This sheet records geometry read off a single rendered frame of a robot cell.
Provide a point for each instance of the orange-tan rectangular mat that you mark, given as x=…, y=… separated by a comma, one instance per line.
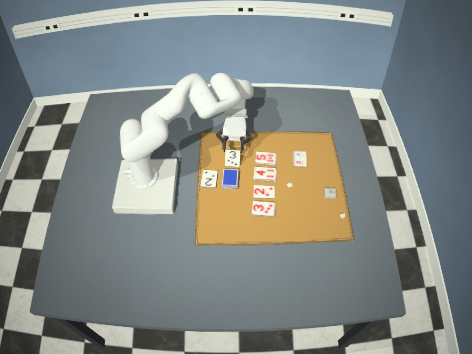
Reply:
x=302, y=212

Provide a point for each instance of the orange square mat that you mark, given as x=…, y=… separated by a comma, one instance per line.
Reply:
x=268, y=243

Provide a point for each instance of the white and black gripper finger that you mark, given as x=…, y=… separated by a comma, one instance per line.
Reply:
x=244, y=141
x=222, y=139

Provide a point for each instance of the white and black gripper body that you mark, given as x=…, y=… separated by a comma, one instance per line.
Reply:
x=234, y=127

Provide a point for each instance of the blue card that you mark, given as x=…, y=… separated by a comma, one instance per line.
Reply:
x=230, y=177

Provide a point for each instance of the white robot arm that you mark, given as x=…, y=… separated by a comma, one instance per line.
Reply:
x=152, y=131

